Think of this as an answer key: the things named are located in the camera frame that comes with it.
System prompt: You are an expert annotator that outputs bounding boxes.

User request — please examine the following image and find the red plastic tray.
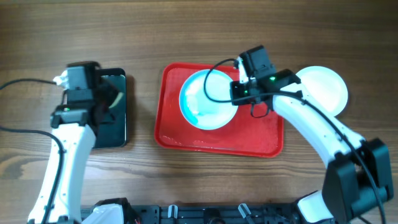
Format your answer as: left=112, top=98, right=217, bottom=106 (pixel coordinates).
left=154, top=62, right=284, bottom=158

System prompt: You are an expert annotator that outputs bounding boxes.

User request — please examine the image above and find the black water tray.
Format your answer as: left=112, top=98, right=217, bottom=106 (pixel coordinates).
left=94, top=68, right=128, bottom=149

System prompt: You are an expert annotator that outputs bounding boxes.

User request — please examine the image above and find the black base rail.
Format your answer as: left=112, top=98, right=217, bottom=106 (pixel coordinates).
left=125, top=203, right=300, bottom=224

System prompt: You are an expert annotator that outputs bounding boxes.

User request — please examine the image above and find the green yellow sponge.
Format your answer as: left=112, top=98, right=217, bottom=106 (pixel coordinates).
left=108, top=92, right=124, bottom=109

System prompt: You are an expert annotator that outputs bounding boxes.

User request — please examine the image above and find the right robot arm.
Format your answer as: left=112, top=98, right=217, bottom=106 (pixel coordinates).
left=231, top=66, right=394, bottom=223

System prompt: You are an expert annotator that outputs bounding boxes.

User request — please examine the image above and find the white round plate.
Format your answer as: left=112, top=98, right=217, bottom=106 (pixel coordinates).
left=296, top=66, right=348, bottom=116

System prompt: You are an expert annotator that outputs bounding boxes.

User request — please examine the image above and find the light blue plate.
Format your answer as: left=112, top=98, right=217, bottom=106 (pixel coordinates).
left=179, top=69, right=238, bottom=130

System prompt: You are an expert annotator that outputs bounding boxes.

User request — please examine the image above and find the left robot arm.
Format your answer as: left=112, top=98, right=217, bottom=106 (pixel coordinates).
left=27, top=84, right=128, bottom=223

